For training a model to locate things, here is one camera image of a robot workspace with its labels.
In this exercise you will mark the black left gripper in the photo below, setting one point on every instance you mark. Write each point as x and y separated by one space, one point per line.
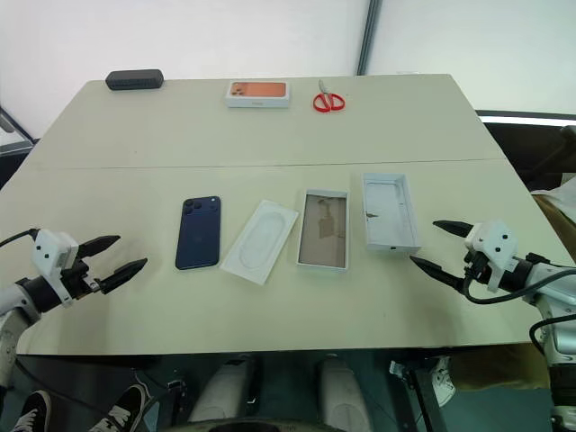
76 281

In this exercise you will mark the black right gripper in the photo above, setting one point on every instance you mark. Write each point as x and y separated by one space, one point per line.
476 269

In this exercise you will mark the dark blue smartphone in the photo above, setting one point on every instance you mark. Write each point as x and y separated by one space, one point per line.
199 236

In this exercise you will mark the white phone box base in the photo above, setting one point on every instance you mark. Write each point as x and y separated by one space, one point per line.
324 231

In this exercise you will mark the white paper tray insert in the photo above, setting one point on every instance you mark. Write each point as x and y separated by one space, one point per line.
261 240

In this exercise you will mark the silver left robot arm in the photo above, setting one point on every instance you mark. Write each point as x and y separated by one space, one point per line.
36 293

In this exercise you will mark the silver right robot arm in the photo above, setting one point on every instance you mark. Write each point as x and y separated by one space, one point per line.
558 280

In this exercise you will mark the white phone box lid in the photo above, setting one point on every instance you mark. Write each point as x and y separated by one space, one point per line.
389 216

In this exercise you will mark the orange printed phone box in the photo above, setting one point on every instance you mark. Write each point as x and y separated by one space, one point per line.
257 93

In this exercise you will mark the dark bench with white edge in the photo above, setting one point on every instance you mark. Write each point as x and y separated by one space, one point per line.
531 144

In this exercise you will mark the black white sneaker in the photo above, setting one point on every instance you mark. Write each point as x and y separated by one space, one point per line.
122 407
32 411

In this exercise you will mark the black table leg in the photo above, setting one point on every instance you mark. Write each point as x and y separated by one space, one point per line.
427 400

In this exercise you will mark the glass display case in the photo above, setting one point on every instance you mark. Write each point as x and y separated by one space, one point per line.
13 135

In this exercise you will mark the white left robot leg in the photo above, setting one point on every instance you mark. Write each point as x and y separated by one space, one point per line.
222 391

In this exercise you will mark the white robot leg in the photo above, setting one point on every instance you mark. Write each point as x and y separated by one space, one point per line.
222 391
342 396

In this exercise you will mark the white right robot leg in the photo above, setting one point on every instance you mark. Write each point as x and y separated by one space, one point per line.
342 396

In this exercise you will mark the black oblong case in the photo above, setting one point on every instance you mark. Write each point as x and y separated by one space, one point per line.
133 79

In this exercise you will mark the grey metal pole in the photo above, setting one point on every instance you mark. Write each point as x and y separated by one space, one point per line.
369 36

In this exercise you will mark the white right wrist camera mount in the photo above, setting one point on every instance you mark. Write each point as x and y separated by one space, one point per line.
495 238

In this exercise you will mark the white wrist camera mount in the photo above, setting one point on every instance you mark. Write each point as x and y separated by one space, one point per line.
495 238
51 252

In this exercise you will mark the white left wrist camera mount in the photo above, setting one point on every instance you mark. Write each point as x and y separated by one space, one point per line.
51 252

